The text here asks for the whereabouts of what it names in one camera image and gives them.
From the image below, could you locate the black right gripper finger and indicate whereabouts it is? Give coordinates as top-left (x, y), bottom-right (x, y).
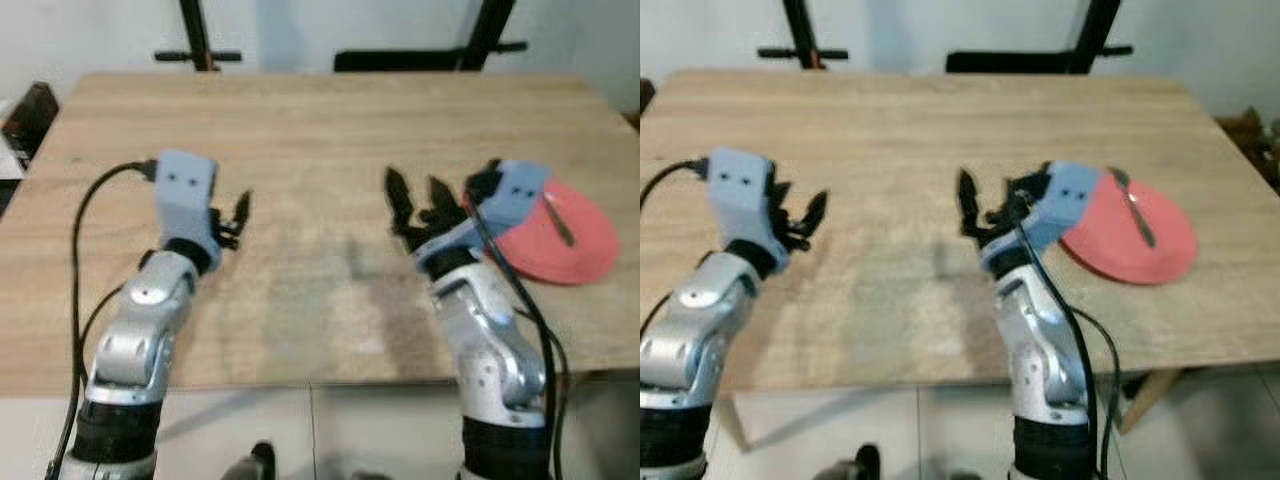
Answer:
top-left (426, 176), bottom-right (463, 227)
top-left (984, 184), bottom-right (1023, 229)
top-left (956, 168), bottom-right (987, 239)
top-left (384, 166), bottom-right (419, 241)

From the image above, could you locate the metal spoon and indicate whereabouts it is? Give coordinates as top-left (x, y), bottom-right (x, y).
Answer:
top-left (540, 194), bottom-right (577, 248)
top-left (1110, 167), bottom-right (1158, 250)

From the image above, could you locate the red round plate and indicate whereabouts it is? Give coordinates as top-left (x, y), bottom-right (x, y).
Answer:
top-left (1059, 167), bottom-right (1199, 287)
top-left (494, 178), bottom-right (620, 287)

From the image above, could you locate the wide black stand base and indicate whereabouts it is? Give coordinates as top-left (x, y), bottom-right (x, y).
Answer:
top-left (945, 0), bottom-right (1135, 75)
top-left (333, 0), bottom-right (529, 74)

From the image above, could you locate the thin black stand leg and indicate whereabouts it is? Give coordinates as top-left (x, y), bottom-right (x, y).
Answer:
top-left (756, 0), bottom-right (850, 71)
top-left (154, 0), bottom-right (243, 73)

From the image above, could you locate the dark brown box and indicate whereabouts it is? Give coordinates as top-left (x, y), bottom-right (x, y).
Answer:
top-left (0, 82), bottom-right (59, 166)

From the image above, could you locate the wooden table leg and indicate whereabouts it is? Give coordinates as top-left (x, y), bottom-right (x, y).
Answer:
top-left (1118, 368), bottom-right (1183, 437)

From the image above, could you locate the black robot foot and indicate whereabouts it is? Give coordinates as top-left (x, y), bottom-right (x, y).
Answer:
top-left (818, 444), bottom-right (883, 480)
top-left (218, 440), bottom-right (278, 480)

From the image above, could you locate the brown cardboard clutter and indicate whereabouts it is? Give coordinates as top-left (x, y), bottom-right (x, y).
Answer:
top-left (1218, 105), bottom-right (1280, 196)

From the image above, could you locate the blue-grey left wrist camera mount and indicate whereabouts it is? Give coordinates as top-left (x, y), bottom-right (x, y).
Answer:
top-left (155, 150), bottom-right (221, 253)
top-left (705, 147), bottom-right (778, 253)

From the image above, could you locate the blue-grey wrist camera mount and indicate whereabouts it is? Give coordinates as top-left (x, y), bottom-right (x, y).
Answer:
top-left (155, 150), bottom-right (221, 253)
top-left (980, 161), bottom-right (1104, 276)
top-left (415, 160), bottom-right (552, 279)
top-left (705, 147), bottom-right (778, 253)

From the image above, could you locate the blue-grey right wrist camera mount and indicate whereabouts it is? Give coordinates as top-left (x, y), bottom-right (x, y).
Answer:
top-left (980, 161), bottom-right (1104, 276)
top-left (415, 160), bottom-right (552, 279)

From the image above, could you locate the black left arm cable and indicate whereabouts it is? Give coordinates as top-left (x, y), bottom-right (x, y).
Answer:
top-left (44, 160), bottom-right (161, 480)
top-left (640, 158), bottom-right (713, 211)

